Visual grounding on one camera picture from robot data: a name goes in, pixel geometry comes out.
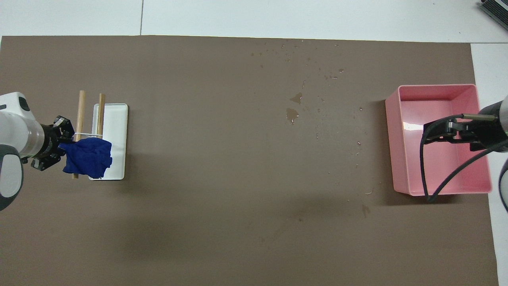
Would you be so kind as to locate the water puddle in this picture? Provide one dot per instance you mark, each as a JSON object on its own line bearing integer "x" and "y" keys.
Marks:
{"x": 292, "y": 115}
{"x": 297, "y": 98}

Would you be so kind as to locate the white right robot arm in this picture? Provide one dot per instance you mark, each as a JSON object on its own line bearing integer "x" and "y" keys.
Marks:
{"x": 505, "y": 119}

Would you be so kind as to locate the white rack with wooden rods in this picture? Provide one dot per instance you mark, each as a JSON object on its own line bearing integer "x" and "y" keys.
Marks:
{"x": 115, "y": 131}

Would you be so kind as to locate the brown table mat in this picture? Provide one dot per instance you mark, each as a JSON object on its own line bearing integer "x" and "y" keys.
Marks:
{"x": 218, "y": 178}

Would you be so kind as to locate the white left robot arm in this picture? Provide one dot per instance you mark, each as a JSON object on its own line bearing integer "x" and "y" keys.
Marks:
{"x": 16, "y": 127}

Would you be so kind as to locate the blue towel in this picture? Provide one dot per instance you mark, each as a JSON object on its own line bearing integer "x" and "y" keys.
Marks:
{"x": 89, "y": 157}

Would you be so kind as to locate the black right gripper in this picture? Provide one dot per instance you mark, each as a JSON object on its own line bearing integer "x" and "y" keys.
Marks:
{"x": 482, "y": 133}

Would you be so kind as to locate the grey keyboard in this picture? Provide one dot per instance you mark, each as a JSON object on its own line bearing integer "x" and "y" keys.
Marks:
{"x": 496, "y": 10}

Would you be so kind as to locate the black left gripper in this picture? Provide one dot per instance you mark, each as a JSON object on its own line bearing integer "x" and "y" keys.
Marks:
{"x": 49, "y": 141}

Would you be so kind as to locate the pink plastic bin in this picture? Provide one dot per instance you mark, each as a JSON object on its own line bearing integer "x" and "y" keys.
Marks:
{"x": 408, "y": 119}

